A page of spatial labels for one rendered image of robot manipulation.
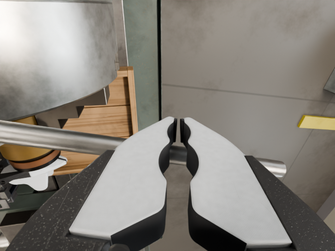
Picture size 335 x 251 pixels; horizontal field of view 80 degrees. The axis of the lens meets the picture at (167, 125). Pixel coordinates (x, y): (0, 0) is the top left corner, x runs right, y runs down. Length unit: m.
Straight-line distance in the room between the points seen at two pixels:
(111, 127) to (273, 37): 1.40
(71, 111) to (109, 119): 0.26
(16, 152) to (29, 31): 0.21
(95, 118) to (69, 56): 0.38
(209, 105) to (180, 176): 0.76
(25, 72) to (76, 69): 0.04
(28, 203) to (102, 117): 0.37
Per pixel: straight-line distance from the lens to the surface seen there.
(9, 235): 0.82
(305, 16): 1.85
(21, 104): 0.21
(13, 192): 0.47
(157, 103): 0.94
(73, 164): 0.68
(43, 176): 0.42
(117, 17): 0.53
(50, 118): 0.35
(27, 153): 0.37
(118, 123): 0.58
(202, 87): 1.58
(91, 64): 0.24
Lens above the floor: 1.39
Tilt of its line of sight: 58 degrees down
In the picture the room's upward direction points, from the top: 161 degrees clockwise
